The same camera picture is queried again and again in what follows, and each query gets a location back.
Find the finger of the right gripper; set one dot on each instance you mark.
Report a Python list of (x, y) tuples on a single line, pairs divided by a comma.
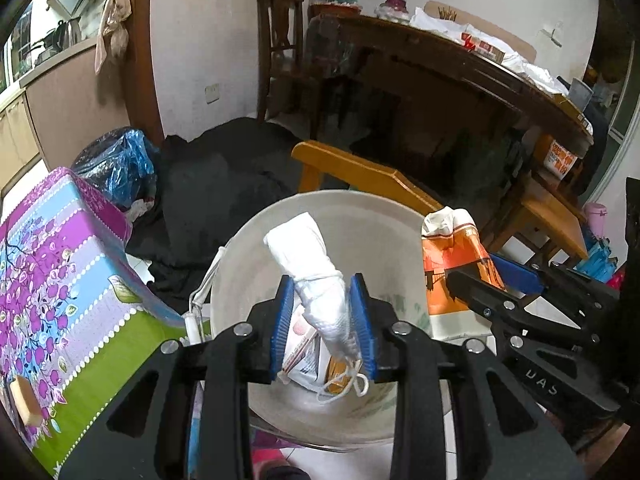
[(493, 303), (557, 283)]

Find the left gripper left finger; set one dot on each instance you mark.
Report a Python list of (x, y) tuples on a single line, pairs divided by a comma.
[(185, 411)]

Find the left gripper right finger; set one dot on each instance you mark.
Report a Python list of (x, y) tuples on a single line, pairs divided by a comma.
[(500, 432)]

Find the orange yellow snack bag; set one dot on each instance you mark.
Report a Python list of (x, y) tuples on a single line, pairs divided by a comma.
[(450, 240)]

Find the white tissue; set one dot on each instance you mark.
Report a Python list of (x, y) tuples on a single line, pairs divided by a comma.
[(299, 249)]

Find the white printed wrapper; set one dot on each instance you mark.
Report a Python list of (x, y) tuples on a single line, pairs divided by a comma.
[(306, 358)]

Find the beige kitchen cabinets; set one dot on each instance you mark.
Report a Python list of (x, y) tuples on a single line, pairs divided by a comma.
[(56, 110)]

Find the wooden stool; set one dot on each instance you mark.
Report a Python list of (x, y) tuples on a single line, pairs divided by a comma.
[(536, 218)]

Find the pink thermos bottle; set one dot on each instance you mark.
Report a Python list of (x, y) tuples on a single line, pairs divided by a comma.
[(595, 214)]

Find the white plastic bucket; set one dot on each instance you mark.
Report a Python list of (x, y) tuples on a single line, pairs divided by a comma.
[(365, 234)]

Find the yellow sponge block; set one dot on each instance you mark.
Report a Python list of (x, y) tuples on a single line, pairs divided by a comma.
[(25, 401)]

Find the orange white paper bag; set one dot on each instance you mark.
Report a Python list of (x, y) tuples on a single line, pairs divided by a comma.
[(558, 160)]

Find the colourful floral tablecloth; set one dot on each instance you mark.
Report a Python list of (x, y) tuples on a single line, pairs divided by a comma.
[(76, 319)]

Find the yellow wooden chair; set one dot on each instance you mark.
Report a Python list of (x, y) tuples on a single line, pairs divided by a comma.
[(319, 160)]

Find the dark wooden dining table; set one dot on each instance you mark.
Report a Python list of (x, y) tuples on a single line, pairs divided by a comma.
[(407, 61)]

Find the black cloth pile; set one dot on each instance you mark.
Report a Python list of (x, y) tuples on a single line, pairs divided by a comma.
[(206, 190)]

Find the white cloth on table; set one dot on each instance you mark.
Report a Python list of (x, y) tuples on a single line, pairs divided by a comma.
[(490, 47)]

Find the black blue garbage bag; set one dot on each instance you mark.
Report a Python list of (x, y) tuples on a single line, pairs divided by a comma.
[(121, 165)]

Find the dark wooden chair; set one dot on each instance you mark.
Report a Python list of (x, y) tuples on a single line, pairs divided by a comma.
[(280, 47)]

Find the hanging beige towel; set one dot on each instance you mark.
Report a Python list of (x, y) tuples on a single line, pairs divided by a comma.
[(112, 40)]

